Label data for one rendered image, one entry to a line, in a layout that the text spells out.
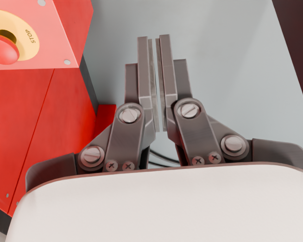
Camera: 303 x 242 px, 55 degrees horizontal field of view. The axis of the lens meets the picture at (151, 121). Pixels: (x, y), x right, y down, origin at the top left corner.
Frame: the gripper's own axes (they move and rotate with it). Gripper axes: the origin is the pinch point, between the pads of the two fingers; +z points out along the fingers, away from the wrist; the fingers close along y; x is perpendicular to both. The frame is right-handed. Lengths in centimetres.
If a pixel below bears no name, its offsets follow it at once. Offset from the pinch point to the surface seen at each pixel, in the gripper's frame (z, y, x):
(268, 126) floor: 89, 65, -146
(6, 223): 14, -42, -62
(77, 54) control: 18.5, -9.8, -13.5
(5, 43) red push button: 15.5, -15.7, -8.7
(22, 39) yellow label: 18.0, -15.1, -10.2
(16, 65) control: 18.3, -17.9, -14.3
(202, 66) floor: 93, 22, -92
